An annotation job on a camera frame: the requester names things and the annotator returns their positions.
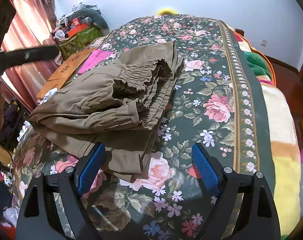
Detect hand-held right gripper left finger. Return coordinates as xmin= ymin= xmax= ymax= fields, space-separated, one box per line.
xmin=15 ymin=142 xmax=107 ymax=240

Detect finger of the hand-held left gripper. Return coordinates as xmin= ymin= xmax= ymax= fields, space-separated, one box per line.
xmin=0 ymin=45 xmax=60 ymax=67

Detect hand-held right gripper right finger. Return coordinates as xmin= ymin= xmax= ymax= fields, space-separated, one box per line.
xmin=191 ymin=142 xmax=282 ymax=240

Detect olive pants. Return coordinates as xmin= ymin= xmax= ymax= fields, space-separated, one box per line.
xmin=29 ymin=41 xmax=185 ymax=183

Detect pink curtain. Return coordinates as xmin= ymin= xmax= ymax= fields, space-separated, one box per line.
xmin=0 ymin=0 xmax=64 ymax=113

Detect wooden lap table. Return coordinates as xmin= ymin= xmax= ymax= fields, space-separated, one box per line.
xmin=37 ymin=47 xmax=98 ymax=99

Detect pile of white papers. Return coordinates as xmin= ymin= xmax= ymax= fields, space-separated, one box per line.
xmin=38 ymin=87 xmax=59 ymax=105

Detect orange box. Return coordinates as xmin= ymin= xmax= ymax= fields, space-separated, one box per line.
xmin=67 ymin=24 xmax=88 ymax=37

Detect green patterned bag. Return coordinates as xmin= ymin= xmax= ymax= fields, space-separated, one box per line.
xmin=59 ymin=25 xmax=102 ymax=59

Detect pile of grey clothes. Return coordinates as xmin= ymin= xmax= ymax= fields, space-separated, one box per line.
xmin=58 ymin=3 xmax=97 ymax=23

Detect pink cloth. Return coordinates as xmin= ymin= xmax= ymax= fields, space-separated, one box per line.
xmin=79 ymin=49 xmax=116 ymax=74

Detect dark cloth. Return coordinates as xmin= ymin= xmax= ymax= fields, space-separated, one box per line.
xmin=0 ymin=100 xmax=29 ymax=153

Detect grey plush pillow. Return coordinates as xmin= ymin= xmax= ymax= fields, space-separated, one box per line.
xmin=73 ymin=6 xmax=109 ymax=29

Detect multicolour fleece blanket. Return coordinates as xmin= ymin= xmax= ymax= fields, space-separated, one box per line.
xmin=235 ymin=29 xmax=303 ymax=220

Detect floral blanket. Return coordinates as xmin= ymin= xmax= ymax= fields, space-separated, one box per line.
xmin=13 ymin=14 xmax=277 ymax=240

